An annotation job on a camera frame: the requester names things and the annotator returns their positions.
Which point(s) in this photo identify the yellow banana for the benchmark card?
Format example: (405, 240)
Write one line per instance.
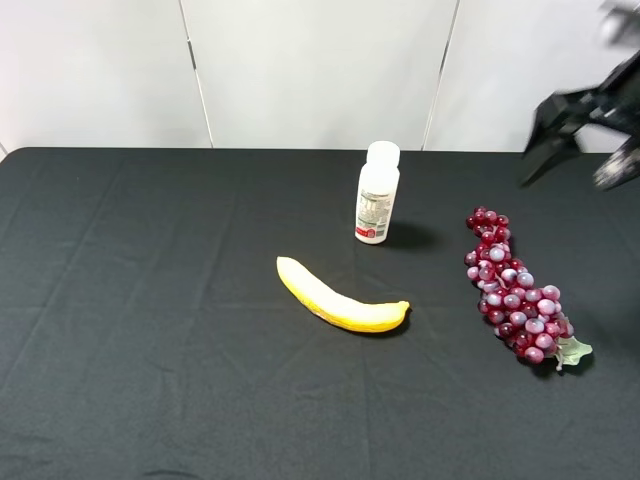
(337, 309)

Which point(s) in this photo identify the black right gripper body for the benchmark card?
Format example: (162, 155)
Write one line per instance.
(614, 103)

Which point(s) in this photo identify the white plastic bottle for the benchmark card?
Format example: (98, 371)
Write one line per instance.
(376, 192)

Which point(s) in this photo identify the black tablecloth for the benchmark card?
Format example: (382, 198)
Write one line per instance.
(146, 334)

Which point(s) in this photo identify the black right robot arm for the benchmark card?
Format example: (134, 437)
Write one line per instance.
(620, 167)

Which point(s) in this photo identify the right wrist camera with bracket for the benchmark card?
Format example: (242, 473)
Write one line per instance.
(620, 24)

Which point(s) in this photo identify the red artificial grape bunch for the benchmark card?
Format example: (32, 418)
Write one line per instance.
(528, 318)

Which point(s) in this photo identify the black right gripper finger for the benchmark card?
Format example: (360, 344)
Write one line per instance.
(545, 150)
(559, 118)

